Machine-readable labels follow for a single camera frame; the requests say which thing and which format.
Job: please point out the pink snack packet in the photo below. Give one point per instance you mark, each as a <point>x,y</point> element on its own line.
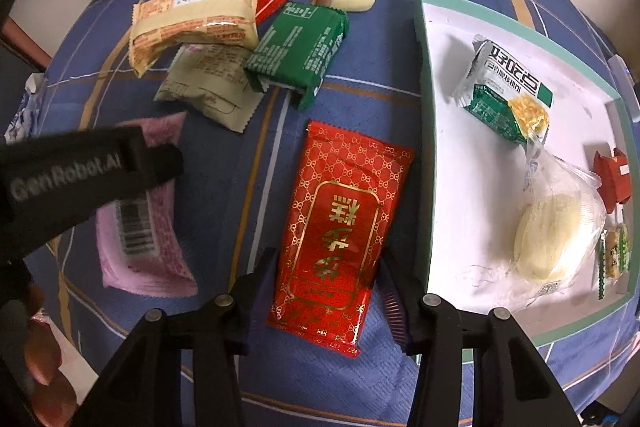
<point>155,247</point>

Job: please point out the clear bun packet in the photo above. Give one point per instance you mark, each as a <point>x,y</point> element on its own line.
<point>550,232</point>

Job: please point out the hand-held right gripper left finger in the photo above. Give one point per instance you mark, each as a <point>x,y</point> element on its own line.
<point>260,297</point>

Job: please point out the green white cracker packet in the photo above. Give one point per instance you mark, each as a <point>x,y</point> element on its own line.
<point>505,82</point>

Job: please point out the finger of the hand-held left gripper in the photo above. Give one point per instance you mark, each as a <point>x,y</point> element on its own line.
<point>160,164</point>

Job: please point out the person's left hand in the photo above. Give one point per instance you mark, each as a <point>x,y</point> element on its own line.
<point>42,337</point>

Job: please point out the red gold patterned packet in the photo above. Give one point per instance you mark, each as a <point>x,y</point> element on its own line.
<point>340,227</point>

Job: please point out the small green striped packet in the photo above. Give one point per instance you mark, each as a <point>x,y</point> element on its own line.
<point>612,257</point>

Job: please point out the olive beige snack wrapper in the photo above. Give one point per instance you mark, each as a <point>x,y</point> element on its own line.
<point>205,87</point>

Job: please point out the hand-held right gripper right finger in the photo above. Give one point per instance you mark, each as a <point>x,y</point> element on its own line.
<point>395,302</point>

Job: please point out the blue white crumpled wrapper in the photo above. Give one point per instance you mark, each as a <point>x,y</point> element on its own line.
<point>25,107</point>

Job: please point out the beige barcode snack packet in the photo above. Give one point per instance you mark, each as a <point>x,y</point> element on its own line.
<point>190,22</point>

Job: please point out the brown red snack packet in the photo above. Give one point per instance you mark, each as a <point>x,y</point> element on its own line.
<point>615,179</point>

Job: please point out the blue plaid blanket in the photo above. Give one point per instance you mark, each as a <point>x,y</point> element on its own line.
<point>225,187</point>

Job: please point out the white tray with green rim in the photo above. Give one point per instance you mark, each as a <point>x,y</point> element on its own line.
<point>470,187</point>

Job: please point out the dark green snack packet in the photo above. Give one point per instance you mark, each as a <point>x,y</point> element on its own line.
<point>300,47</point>

